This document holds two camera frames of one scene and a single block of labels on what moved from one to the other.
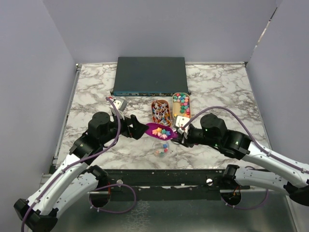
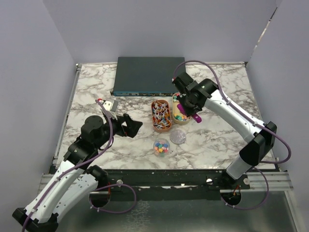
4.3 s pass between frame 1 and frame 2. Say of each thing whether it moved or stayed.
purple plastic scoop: moved
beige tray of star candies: stayed
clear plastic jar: stayed
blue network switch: stayed
